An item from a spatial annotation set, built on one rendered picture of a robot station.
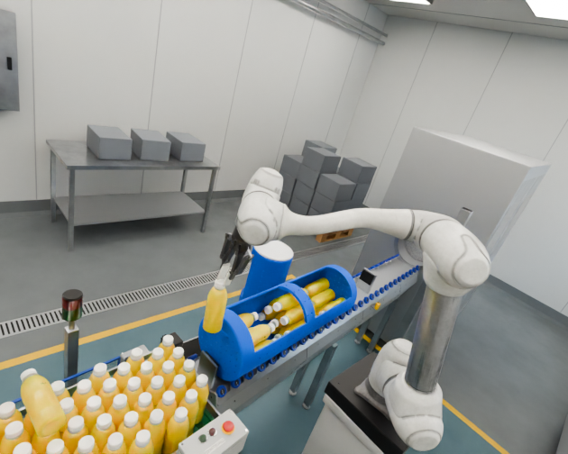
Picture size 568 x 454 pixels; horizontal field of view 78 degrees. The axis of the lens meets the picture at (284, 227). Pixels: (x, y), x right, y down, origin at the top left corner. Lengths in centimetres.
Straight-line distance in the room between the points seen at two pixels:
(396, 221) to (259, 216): 46
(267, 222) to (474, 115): 564
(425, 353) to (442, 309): 17
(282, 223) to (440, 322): 55
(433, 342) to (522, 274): 514
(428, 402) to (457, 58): 582
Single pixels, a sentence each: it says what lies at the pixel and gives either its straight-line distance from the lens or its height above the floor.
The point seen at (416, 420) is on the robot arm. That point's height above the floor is 129.
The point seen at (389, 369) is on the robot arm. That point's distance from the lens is 147.
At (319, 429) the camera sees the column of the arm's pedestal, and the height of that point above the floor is 81.
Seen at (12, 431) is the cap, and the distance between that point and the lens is 131.
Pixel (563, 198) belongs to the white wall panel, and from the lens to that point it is 605.
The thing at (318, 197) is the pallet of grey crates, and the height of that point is 60.
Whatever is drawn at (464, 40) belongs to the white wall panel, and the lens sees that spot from 665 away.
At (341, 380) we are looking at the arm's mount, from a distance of 163.
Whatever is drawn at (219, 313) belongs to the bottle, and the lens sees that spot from 132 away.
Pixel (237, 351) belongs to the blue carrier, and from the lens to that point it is 143.
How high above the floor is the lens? 217
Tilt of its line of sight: 24 degrees down
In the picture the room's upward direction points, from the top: 17 degrees clockwise
